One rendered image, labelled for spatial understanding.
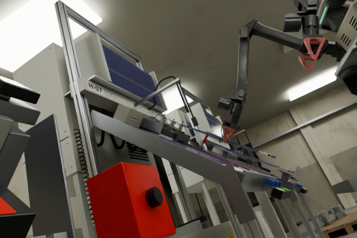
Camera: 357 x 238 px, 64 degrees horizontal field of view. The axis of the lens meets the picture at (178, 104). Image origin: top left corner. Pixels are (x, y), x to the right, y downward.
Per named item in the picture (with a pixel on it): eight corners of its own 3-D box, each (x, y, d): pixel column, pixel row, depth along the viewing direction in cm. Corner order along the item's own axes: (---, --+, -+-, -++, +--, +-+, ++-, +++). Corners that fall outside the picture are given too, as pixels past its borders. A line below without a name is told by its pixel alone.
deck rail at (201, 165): (238, 192, 90) (245, 173, 91) (237, 192, 89) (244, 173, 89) (90, 123, 126) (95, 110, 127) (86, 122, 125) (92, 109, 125)
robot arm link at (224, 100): (246, 90, 145) (246, 97, 153) (224, 84, 149) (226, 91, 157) (238, 111, 142) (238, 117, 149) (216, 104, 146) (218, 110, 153)
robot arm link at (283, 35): (248, 14, 163) (248, 25, 172) (237, 32, 159) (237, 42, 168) (329, 41, 145) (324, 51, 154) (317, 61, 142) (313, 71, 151)
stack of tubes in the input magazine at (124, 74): (163, 109, 188) (151, 76, 199) (113, 84, 144) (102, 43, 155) (147, 117, 192) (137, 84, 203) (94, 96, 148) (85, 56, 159)
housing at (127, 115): (167, 147, 181) (175, 126, 182) (119, 135, 139) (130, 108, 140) (157, 143, 185) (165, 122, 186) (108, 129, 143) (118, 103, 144)
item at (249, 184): (272, 190, 147) (277, 177, 148) (239, 192, 90) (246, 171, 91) (270, 189, 148) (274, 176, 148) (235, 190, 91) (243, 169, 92)
